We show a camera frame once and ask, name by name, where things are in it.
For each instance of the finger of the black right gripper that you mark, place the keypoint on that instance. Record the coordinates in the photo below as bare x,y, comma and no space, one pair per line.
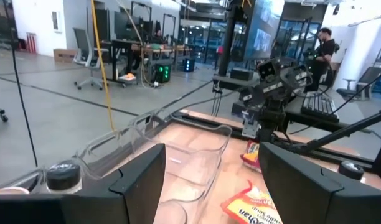
248,96
301,79

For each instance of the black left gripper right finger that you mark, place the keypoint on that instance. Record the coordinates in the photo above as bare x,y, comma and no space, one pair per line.
302,193

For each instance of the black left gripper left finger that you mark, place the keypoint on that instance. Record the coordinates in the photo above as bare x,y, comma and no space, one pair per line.
137,193

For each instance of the orange ramen packet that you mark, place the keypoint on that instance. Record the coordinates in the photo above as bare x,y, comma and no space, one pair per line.
252,205

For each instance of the orange spice jar black lid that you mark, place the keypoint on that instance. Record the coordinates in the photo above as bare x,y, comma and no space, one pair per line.
350,170

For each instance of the red ramen packet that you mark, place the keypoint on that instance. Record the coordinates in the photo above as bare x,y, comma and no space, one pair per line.
251,154

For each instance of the small black-lidded spice jar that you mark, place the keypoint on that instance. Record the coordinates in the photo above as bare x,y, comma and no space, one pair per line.
63,175

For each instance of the spice jar with tan lid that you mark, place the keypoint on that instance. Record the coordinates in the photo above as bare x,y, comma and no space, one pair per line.
8,190

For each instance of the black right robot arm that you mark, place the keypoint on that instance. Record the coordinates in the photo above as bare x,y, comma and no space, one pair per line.
269,118

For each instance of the silver mounting plate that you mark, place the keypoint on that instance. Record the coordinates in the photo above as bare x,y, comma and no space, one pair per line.
249,129

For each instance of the backlit black keyboard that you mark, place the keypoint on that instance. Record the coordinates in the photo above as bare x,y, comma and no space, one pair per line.
319,107

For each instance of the person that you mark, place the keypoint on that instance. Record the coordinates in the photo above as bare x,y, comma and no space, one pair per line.
324,53
158,35

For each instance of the clear plastic bin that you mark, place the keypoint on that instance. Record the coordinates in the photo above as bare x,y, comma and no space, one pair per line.
38,179
193,161
115,146

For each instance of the black display stand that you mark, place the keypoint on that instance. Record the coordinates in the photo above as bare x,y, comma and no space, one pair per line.
229,37

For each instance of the large display screen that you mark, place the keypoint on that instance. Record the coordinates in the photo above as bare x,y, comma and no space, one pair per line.
262,28

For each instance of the dark lounge chair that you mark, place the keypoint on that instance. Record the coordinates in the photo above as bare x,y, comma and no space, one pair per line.
365,81

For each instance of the computer tower blue lights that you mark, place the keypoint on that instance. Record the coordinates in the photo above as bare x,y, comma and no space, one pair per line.
189,64

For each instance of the computer tower green lights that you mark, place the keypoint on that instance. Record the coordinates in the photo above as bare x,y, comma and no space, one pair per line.
162,73

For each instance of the black office desk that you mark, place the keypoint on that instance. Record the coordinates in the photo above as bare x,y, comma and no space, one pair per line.
122,46

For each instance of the grey office chair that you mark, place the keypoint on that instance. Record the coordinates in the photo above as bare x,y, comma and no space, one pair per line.
84,49

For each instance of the cardboard box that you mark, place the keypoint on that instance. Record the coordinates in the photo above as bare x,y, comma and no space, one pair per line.
64,55

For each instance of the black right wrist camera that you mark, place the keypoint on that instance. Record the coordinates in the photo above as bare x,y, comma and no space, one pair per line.
267,69

